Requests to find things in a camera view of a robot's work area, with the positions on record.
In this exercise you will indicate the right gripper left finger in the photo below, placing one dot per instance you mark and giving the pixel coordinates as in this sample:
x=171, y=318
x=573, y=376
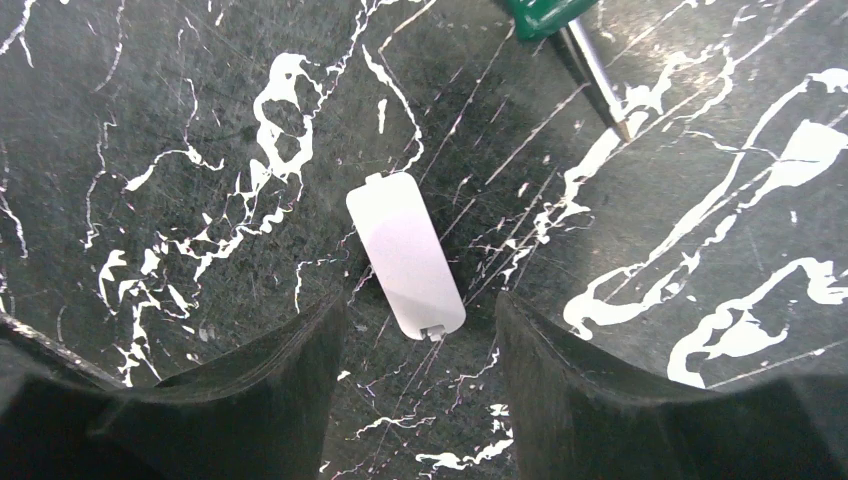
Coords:
x=260, y=411

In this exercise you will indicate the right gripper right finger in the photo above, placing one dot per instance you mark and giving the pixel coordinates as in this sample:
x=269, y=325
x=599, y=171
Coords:
x=579, y=412

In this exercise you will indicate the white battery cover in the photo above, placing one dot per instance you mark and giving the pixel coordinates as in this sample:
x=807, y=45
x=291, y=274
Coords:
x=399, y=238

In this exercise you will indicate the green handle screwdriver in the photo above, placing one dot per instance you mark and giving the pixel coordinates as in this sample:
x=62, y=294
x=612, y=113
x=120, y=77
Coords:
x=535, y=20

